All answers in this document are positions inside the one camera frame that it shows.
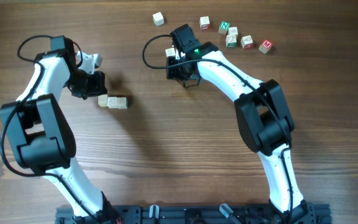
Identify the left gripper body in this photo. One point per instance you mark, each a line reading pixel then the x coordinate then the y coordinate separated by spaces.
pixel 84 84

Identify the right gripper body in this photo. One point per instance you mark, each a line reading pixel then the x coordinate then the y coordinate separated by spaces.
pixel 176 70

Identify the yellow edged wooden block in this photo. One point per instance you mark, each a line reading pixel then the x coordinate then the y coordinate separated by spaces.
pixel 103 100

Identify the plain wooden block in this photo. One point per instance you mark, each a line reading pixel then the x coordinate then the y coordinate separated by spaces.
pixel 122 103

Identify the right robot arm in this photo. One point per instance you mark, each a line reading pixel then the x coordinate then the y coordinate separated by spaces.
pixel 263 117

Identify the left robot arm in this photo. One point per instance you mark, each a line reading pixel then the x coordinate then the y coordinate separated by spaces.
pixel 36 139

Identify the red edged top block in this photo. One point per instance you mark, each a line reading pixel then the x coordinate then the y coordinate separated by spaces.
pixel 204 23

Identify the green edged N block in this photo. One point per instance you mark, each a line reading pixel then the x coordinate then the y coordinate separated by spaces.
pixel 231 41

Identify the green N letter block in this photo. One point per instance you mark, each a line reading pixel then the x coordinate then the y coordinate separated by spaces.
pixel 224 27

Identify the white picture block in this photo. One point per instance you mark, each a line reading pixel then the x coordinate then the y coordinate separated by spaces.
pixel 233 31

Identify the red edged white block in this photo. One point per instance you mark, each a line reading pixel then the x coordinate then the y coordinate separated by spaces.
pixel 247 42

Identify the red M letter block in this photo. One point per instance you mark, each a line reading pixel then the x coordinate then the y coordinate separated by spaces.
pixel 265 46

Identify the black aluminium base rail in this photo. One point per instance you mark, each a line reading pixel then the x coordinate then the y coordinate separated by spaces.
pixel 252 213

